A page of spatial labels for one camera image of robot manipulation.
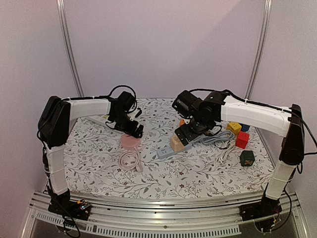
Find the beige cube socket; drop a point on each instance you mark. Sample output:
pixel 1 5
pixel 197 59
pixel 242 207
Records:
pixel 176 144

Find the floral table mat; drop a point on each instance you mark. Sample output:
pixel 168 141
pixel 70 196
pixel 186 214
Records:
pixel 92 151

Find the white multi-switch power strip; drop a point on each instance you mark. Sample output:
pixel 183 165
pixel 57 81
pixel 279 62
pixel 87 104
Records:
pixel 97 119

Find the aluminium front rail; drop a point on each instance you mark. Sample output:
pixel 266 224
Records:
pixel 187 218

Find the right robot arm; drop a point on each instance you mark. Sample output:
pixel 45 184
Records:
pixel 218 106

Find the dark green cube socket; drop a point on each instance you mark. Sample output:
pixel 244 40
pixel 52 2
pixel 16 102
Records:
pixel 247 158

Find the blue cube socket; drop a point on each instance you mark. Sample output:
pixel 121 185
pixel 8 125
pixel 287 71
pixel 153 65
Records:
pixel 244 127

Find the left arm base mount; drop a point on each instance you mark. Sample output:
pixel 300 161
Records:
pixel 76 209

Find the left aluminium post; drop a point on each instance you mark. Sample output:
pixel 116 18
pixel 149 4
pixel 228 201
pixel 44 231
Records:
pixel 68 47

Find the right aluminium post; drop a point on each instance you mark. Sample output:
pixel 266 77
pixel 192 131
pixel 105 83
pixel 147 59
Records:
pixel 260 47

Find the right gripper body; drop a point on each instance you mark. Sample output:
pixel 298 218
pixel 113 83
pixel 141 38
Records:
pixel 184 135

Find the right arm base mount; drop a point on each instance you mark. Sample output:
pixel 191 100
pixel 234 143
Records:
pixel 263 208

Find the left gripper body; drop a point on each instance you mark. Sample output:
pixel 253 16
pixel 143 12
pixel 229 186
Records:
pixel 122 124

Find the aluminium post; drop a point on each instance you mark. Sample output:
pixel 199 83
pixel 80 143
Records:
pixel 260 47
pixel 68 47

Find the yellow cube socket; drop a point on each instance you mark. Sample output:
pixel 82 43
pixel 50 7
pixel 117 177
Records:
pixel 234 127

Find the red cube socket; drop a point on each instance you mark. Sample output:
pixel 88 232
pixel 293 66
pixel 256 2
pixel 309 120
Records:
pixel 242 140

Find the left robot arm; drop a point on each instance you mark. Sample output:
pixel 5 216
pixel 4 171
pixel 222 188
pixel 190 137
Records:
pixel 59 117

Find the blue-grey power strip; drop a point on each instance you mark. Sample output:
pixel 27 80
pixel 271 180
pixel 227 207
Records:
pixel 168 151

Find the orange power strip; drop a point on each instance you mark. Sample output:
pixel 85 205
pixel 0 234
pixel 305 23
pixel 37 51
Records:
pixel 182 122

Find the pink round power strip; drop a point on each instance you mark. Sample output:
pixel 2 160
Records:
pixel 129 142

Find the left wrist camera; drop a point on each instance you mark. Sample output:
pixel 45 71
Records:
pixel 136 113

